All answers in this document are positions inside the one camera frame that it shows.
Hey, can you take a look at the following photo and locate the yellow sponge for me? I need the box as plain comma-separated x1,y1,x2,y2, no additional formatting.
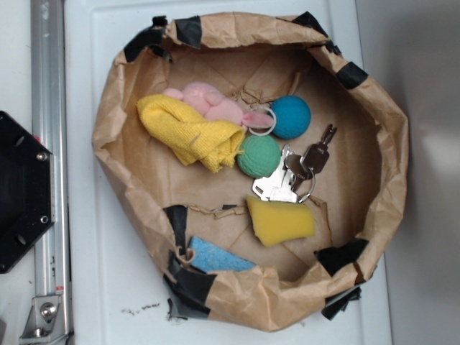
246,195,316,247

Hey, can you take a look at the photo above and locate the blue sponge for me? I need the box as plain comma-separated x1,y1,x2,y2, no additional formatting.
188,236,256,273

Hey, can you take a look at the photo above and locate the brown paper bag bin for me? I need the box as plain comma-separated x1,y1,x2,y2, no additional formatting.
93,12,409,331

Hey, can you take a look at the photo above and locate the yellow microfiber cloth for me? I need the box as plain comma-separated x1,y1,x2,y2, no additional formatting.
137,94,246,173

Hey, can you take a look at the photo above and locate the green foam ball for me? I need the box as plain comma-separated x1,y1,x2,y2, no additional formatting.
237,135,281,178

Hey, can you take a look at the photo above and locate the silver key bunch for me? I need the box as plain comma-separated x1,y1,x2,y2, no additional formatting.
252,124,337,203

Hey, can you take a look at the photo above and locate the pink plush bunny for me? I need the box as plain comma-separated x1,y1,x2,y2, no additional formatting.
163,82,274,129

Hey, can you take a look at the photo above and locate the blue foam ball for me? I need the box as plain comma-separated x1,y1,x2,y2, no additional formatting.
271,96,311,139

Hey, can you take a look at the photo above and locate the white plastic ring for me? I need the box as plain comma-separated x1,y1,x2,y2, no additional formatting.
246,106,277,137

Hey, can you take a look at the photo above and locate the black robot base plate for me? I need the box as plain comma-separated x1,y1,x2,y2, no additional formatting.
1,111,54,274

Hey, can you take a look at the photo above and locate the aluminium extrusion rail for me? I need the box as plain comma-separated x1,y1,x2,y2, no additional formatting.
30,1,74,344

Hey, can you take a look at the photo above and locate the metal corner bracket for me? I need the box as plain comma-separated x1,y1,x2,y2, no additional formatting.
19,295,65,344

